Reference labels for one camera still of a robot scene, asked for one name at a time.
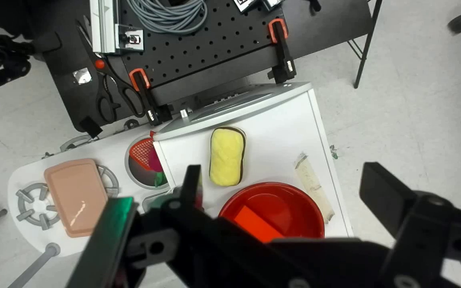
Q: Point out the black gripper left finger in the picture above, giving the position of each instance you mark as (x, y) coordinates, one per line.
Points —
(193, 191)

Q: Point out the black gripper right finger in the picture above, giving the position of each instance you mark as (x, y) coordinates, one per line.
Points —
(387, 196)

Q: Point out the yellow plush sandwich toy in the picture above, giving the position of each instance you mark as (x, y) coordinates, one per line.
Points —
(227, 156)

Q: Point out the red plastic bowl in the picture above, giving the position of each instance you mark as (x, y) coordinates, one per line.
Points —
(275, 211)

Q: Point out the orange black clamp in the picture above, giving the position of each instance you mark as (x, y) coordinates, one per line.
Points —
(142, 84)
(286, 67)

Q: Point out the masking tape strip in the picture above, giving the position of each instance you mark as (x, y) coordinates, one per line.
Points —
(313, 187)

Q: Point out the white cabinet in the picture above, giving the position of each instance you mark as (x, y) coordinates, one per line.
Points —
(283, 126)

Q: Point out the pink toy cutting board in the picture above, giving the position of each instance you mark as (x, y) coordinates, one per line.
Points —
(79, 195)

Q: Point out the white toy stove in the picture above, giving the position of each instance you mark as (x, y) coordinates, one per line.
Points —
(31, 203)

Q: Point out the black perforated breadboard table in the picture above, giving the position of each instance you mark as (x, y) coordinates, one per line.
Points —
(231, 46)

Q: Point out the grey metal rod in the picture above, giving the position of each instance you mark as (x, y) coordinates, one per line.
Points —
(27, 276)

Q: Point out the aluminium extrusion rail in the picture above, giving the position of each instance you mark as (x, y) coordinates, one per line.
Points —
(108, 36)

